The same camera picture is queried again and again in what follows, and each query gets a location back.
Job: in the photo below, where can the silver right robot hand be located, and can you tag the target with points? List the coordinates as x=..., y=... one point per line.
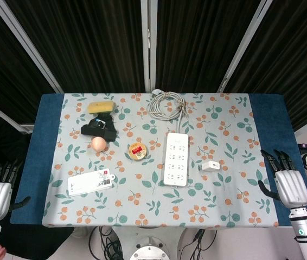
x=291, y=189

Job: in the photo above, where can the white charger plug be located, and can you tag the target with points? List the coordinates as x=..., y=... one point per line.
x=210, y=165

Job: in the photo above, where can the round tin with red label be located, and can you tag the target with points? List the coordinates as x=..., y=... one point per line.
x=137, y=151

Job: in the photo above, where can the floral tablecloth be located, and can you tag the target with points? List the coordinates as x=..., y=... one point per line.
x=156, y=162

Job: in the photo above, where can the white card box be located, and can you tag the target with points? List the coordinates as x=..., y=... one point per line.
x=89, y=182

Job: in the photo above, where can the yellow green sponge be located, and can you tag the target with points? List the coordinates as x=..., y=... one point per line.
x=101, y=106

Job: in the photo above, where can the peach coloured egg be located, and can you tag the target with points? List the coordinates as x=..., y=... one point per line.
x=99, y=143

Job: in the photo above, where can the white metal frame post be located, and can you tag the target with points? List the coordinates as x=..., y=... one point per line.
x=148, y=44

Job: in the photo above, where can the white power strip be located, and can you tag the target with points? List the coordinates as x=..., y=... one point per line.
x=176, y=159

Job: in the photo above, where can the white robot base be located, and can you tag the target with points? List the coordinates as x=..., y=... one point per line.
x=149, y=246

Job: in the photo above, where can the blue table mat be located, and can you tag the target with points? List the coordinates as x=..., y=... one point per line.
x=272, y=140

